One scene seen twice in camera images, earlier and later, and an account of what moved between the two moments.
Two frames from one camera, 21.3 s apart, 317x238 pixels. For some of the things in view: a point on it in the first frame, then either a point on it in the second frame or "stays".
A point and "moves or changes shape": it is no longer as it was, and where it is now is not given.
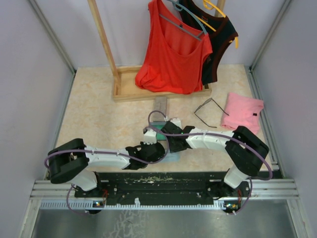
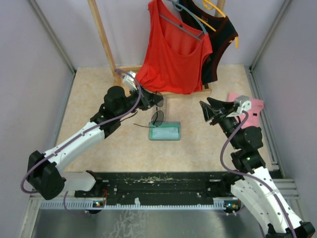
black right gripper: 173,148 → 210,112
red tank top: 174,60 stays
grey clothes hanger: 180,7 stays
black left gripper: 143,146 → 146,98
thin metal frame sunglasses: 204,103 → 157,117
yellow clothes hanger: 208,5 stays
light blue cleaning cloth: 171,157 moves or changes shape
